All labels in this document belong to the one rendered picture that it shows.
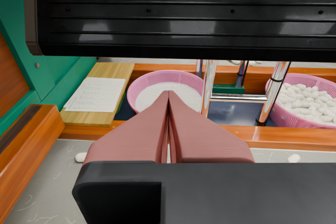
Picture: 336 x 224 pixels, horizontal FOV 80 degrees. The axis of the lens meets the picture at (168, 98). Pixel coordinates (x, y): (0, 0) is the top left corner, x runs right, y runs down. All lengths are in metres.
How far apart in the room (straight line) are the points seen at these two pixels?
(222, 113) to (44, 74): 0.54
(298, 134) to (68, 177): 0.55
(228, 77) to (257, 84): 0.12
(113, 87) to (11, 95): 0.27
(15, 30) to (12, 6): 0.04
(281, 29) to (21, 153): 0.43
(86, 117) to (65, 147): 0.09
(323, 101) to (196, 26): 0.65
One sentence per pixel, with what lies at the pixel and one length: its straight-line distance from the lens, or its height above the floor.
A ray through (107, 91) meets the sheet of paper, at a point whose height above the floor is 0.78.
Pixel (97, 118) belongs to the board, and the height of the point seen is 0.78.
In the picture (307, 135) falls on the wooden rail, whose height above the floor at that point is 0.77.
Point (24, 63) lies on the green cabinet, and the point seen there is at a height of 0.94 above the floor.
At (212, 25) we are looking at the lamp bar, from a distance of 0.23.
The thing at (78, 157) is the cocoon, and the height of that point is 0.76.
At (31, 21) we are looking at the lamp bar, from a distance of 0.28.
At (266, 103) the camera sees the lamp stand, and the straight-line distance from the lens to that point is 0.54.
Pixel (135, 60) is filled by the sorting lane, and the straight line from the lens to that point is 0.90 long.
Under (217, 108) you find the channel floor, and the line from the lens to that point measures 0.74.
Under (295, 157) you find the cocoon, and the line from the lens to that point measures 0.56.
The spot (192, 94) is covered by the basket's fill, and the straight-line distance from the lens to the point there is 0.69.
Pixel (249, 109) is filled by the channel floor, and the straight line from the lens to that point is 0.77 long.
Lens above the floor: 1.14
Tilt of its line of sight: 38 degrees down
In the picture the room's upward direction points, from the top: straight up
